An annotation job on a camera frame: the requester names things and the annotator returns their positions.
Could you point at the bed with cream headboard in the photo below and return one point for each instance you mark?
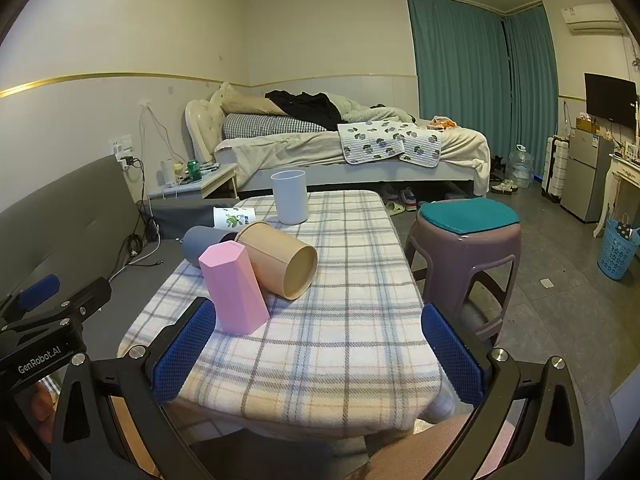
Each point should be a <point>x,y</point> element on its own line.
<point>300,152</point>

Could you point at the white air conditioner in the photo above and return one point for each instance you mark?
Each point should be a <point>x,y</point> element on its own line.
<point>592,17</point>

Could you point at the white nightstand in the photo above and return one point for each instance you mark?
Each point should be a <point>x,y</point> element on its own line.
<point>210,180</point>

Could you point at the white sneakers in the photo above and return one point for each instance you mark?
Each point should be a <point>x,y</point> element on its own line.
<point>504,186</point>

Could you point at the white leaf print mat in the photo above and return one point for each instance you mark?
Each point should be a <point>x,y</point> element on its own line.
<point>370,142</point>
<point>422,146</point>

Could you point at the grey sneakers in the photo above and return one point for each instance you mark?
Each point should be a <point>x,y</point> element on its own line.
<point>407,199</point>

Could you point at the black clothing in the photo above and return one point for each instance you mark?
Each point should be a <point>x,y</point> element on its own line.
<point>310,107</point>

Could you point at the white packet with green print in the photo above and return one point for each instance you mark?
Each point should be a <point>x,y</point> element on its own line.
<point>232,220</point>

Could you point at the dotted gift bag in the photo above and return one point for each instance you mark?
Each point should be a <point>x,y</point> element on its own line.
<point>625,227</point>

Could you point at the pale blue round cup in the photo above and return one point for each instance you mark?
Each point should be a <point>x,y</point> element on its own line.
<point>290,200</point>

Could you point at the pink hexagonal cup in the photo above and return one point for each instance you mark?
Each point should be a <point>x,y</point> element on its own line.
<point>232,290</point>

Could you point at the orange packet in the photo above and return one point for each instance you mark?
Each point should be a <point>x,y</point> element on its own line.
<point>444,122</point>

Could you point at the checked quilt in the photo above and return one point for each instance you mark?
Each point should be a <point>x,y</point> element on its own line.
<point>270,124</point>

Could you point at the black television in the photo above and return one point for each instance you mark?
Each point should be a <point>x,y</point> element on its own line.
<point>610,100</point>

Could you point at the teal seat cushion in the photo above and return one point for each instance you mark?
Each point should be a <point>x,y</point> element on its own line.
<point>465,215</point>

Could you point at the white suitcase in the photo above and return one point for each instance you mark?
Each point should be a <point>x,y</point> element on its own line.
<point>554,170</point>

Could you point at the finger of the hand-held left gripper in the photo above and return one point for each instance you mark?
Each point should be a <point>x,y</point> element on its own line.
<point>90,294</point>
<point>37,292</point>

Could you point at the white wall socket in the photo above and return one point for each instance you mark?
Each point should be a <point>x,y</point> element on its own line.
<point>120,146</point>

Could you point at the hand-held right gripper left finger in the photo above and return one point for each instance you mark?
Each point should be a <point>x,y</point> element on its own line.
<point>182,352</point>

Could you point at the beige pillow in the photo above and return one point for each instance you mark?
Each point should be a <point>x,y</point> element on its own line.
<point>247,104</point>

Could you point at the clear water jug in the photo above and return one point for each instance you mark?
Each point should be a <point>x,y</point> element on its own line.
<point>521,167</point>

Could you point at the purple plastic stool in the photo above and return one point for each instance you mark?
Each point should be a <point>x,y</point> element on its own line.
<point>450,260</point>

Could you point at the silver small fridge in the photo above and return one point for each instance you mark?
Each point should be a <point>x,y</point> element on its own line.
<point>585,175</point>

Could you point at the grey round cup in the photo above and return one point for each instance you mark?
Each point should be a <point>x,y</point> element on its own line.
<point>200,245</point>

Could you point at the table with plaid cloth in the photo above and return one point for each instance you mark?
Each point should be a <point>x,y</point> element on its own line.
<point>325,345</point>

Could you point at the wide teal curtain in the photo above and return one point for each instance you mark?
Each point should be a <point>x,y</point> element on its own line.
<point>455,70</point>

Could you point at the white paper roll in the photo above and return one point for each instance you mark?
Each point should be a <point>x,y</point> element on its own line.
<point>167,172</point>

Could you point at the paper scrap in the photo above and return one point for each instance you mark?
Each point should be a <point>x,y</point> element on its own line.
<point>546,282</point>

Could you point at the beige round cup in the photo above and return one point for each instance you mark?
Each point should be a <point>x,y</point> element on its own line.
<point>272,255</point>

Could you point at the green drink can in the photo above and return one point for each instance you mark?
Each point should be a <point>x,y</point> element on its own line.
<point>194,171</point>

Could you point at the pale green quilt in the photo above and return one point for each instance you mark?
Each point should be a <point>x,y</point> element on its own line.
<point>365,107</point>

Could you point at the blue laundry basket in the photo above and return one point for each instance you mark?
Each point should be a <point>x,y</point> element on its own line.
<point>615,255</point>

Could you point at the grey sofa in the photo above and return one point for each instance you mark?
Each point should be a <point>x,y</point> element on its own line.
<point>65,220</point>

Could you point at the white dressing table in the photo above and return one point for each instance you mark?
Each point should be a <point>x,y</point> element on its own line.
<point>620,170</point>

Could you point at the cardboard box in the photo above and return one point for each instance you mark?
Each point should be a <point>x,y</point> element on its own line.
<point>586,125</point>

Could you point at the pale slippers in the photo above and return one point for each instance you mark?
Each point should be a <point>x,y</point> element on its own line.
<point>396,208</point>

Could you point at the narrow teal curtain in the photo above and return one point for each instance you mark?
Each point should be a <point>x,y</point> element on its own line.
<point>532,85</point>

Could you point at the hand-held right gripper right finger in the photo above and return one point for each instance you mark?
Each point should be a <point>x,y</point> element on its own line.
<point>452,360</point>

